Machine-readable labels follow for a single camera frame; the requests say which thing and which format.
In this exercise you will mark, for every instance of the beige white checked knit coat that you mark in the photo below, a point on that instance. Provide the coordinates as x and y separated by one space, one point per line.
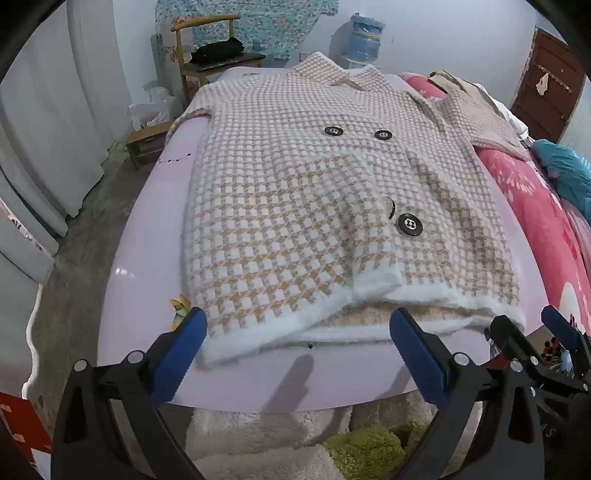
323 207

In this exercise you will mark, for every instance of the black bag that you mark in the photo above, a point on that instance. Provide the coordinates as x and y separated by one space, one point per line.
217 50

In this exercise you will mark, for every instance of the red box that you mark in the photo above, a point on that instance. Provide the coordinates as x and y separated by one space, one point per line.
21 424

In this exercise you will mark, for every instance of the green fluffy rug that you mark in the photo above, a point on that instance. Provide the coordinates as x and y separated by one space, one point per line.
364 452

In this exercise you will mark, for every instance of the brown wooden door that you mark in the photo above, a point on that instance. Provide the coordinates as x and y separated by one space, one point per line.
554 106

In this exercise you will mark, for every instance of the small wooden stool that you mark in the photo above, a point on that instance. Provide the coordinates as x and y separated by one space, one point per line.
145 138

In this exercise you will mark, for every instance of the wooden chair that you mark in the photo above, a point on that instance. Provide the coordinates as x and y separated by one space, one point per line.
203 69

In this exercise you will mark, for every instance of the pile of beige clothes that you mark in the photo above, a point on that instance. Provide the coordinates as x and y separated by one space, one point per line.
466 87

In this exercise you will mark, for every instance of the small cream hanging cloth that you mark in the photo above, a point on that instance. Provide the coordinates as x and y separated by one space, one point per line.
542 85

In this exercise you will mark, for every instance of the teal blanket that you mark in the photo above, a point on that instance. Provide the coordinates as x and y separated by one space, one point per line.
568 170

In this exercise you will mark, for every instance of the pink floral blanket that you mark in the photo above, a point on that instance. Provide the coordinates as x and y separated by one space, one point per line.
531 207

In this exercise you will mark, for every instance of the white curtains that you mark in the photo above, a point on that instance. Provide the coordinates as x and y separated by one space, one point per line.
46 138

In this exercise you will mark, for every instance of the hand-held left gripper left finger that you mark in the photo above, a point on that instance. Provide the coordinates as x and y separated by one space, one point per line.
180 355

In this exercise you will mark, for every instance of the teal floral wall cloth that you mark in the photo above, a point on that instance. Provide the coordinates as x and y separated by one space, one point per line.
277 27

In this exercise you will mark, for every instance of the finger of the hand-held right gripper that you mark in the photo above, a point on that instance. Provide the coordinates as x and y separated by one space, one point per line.
505 332
558 323

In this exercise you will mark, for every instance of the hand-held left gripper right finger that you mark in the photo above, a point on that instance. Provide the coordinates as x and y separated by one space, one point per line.
415 355

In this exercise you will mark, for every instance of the blue water jug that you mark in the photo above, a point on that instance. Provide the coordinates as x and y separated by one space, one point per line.
364 41

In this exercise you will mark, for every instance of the white fluffy rug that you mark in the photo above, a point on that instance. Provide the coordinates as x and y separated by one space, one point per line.
254 438

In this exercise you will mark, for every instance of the white plastic bag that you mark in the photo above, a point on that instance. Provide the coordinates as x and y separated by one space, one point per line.
152 108

